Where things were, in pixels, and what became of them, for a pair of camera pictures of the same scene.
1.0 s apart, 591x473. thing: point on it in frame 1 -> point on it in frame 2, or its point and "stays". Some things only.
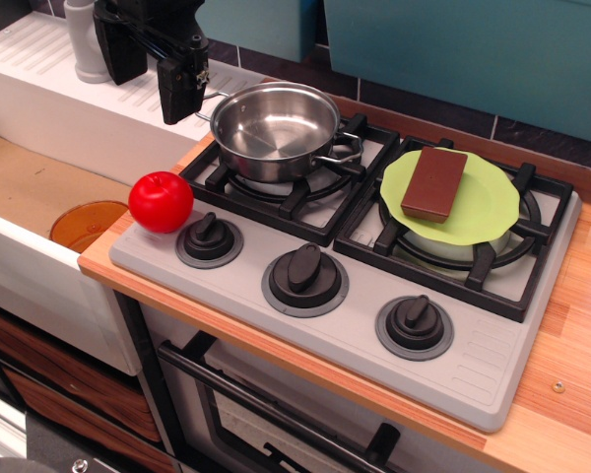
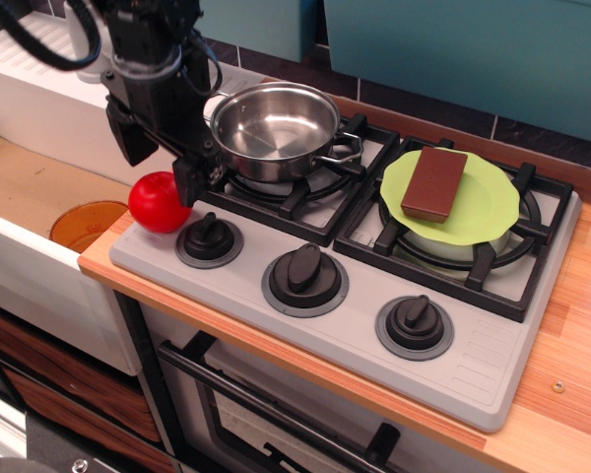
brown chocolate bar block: (433, 183) stays
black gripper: (162, 28) -> (163, 101)
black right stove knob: (414, 328) stays
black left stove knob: (210, 242) stays
